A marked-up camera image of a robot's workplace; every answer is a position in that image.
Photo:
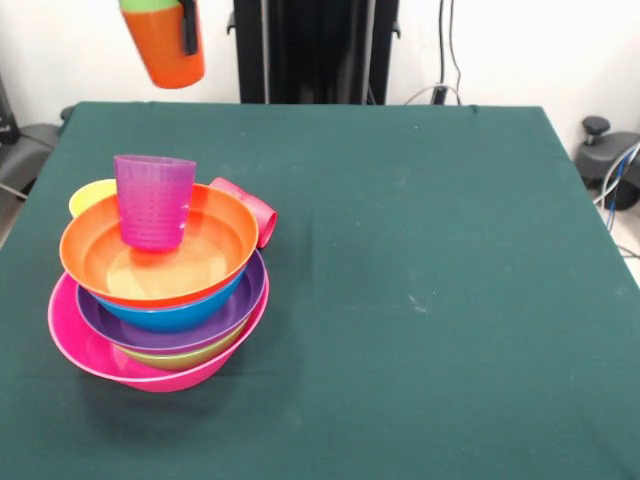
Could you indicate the black equipment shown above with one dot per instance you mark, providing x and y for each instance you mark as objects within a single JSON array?
[{"x": 35, "y": 140}]

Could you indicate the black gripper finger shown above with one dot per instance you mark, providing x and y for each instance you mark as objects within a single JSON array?
[{"x": 189, "y": 27}]

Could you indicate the red cup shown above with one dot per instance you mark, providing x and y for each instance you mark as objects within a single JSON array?
[{"x": 265, "y": 220}]

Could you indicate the green cup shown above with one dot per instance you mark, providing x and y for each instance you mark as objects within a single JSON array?
[{"x": 150, "y": 4}]

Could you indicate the purple cup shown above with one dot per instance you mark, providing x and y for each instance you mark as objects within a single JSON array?
[{"x": 152, "y": 205}]

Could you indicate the orange cup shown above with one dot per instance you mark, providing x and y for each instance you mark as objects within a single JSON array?
[{"x": 162, "y": 50}]

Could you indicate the yellow cup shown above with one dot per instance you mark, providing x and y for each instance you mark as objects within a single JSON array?
[{"x": 87, "y": 197}]

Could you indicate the green bowl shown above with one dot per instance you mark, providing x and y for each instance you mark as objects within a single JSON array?
[{"x": 175, "y": 360}]

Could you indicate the purple bowl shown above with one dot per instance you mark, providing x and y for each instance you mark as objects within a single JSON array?
[{"x": 250, "y": 295}]

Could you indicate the orange bowl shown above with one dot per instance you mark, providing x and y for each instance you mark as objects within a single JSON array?
[{"x": 220, "y": 240}]

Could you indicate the black plug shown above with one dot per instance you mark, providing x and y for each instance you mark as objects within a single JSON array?
[{"x": 439, "y": 95}]

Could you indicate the dark green tablecloth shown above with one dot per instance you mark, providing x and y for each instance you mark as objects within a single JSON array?
[{"x": 525, "y": 400}]

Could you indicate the pink bowl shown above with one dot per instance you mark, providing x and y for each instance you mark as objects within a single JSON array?
[{"x": 75, "y": 335}]

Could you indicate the blue bowl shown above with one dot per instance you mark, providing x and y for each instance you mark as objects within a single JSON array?
[{"x": 175, "y": 317}]

